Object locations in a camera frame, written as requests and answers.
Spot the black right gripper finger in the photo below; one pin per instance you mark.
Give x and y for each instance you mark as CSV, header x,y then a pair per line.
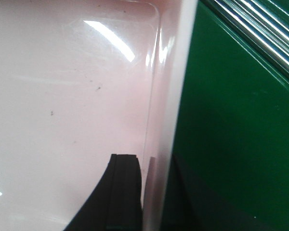
x,y
115,203

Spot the steel conveyor rollers right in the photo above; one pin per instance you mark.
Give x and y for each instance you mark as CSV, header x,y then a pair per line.
x,y
264,24

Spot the pink plastic bin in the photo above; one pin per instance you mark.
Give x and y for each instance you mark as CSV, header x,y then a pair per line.
x,y
81,80

